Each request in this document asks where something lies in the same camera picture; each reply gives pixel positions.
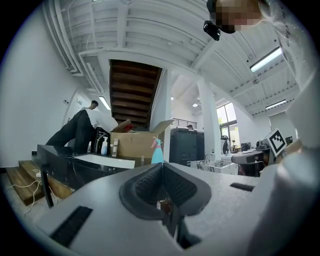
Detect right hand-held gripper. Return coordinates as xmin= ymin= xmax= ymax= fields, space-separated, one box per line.
xmin=231 ymin=128 xmax=288 ymax=166

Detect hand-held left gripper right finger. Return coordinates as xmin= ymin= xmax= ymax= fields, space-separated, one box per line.
xmin=162 ymin=162 xmax=262 ymax=248

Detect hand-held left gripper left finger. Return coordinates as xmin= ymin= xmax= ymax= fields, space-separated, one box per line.
xmin=34 ymin=162 xmax=181 ymax=256

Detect teal spray bottle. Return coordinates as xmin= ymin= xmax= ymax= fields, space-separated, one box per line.
xmin=151 ymin=148 xmax=165 ymax=165

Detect pink and teal spray trigger head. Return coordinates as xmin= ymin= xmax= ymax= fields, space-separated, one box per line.
xmin=150 ymin=136 xmax=164 ymax=151

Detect person's right forearm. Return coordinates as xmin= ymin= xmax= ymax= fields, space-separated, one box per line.
xmin=282 ymin=138 xmax=305 ymax=163

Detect white pump bottle blue liquid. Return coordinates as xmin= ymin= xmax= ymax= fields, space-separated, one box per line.
xmin=100 ymin=136 xmax=110 ymax=156

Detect white marble cabinet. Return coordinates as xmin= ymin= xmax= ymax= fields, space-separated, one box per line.
xmin=190 ymin=159 xmax=238 ymax=176

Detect white sink basin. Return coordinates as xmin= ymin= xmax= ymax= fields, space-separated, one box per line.
xmin=72 ymin=153 xmax=136 ymax=170

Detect large window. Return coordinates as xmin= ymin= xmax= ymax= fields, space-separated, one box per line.
xmin=216 ymin=102 xmax=238 ymax=141

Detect brown cardboard box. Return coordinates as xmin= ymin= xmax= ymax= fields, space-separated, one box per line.
xmin=109 ymin=119 xmax=175 ymax=168

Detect black railing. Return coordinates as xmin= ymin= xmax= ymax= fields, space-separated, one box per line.
xmin=171 ymin=117 xmax=198 ymax=130

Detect wooden steps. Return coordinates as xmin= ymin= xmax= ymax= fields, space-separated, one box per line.
xmin=6 ymin=159 xmax=76 ymax=207

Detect person's light grey shirt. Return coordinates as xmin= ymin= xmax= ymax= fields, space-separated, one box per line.
xmin=272 ymin=14 xmax=320 ymax=151

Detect short ceiling tube lamp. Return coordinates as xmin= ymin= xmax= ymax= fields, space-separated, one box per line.
xmin=98 ymin=95 xmax=112 ymax=111

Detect long ceiling tube lamp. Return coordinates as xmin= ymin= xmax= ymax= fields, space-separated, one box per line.
xmin=249 ymin=45 xmax=284 ymax=74

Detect wooden staircase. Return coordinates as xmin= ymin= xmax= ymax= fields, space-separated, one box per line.
xmin=109 ymin=59 xmax=163 ymax=129

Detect person's head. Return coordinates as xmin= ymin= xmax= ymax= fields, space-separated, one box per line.
xmin=206 ymin=0 xmax=266 ymax=35

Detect white floor cable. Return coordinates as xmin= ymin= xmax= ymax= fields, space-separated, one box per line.
xmin=11 ymin=169 xmax=60 ymax=217

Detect black head-mounted camera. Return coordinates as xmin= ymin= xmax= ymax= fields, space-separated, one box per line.
xmin=203 ymin=19 xmax=222 ymax=42

